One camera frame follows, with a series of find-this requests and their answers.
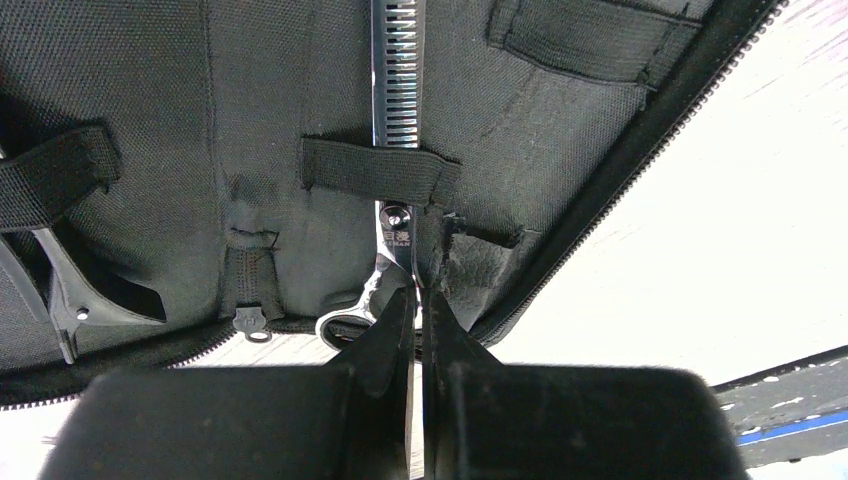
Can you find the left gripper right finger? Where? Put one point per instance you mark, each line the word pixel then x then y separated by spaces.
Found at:
pixel 484 419

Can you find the black zipper tool case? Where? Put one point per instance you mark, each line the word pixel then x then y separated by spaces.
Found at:
pixel 202 149

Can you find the black hair clip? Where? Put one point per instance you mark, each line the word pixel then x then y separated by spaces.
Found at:
pixel 81 291

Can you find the silver thinning scissors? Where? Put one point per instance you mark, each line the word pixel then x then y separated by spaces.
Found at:
pixel 396 49

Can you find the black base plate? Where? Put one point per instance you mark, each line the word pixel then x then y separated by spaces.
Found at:
pixel 789 412

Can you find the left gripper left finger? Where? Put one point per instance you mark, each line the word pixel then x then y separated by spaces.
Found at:
pixel 346 419

